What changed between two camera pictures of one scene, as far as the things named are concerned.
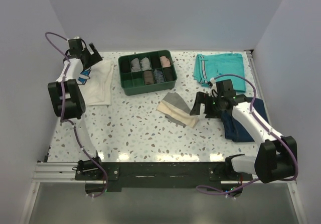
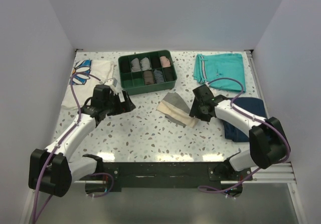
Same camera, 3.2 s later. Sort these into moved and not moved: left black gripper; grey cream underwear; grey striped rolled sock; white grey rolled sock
Moved: left black gripper
Not moved: grey cream underwear; grey striped rolled sock; white grey rolled sock
